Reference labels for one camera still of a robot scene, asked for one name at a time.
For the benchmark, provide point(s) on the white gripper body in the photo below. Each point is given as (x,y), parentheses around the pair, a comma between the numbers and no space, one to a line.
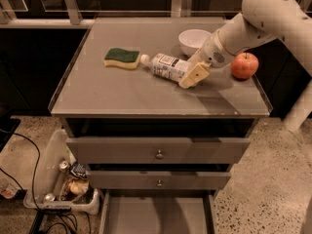
(210,51)

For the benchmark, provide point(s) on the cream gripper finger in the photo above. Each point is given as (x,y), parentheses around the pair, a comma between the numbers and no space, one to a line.
(195,58)
(199,72)

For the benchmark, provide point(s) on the blue-labelled plastic bottle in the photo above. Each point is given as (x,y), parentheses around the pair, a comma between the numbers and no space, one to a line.
(165,66)

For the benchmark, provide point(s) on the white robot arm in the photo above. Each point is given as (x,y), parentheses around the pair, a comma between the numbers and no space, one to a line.
(259,22)

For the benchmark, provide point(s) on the grey drawer cabinet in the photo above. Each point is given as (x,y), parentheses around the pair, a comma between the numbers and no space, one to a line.
(93,100)

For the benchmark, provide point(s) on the top grey drawer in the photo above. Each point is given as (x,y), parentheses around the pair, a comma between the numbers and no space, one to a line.
(157,150)

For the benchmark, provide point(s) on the grey drawer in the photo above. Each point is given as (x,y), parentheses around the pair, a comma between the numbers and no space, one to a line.
(157,212)
(158,180)
(157,150)

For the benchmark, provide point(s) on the middle grey drawer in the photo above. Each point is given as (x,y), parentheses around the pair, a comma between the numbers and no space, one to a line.
(158,180)

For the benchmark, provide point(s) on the bottom grey drawer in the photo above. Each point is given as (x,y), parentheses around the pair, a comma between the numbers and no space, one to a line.
(157,212)

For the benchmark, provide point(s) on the white bowl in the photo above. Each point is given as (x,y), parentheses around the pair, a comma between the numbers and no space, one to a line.
(191,40)

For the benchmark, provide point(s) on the red apple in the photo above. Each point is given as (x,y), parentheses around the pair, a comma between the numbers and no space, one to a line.
(244,66)

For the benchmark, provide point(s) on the yellow green sponge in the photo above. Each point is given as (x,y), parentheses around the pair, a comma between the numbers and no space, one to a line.
(117,57)

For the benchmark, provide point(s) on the blue patterned packet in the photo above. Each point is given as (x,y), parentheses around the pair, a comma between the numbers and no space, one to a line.
(78,170)

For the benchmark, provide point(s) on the metal can upper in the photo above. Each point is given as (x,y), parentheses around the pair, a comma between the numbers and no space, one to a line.
(64,166)

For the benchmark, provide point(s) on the metal can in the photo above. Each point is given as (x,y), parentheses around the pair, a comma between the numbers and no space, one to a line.
(64,166)
(50,197)

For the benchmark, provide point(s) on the crumpled snack wrapper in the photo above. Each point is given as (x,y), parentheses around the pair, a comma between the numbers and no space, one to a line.
(73,189)

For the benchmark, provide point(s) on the clear plastic bin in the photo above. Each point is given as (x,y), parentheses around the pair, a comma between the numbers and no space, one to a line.
(49,179)

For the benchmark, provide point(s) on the metal can lower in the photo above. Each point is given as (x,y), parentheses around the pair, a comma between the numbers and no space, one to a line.
(50,197)

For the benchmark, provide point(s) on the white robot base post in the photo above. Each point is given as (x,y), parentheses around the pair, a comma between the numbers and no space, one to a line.
(300,110)

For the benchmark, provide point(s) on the metal railing frame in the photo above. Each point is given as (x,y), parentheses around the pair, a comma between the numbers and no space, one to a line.
(79,14)

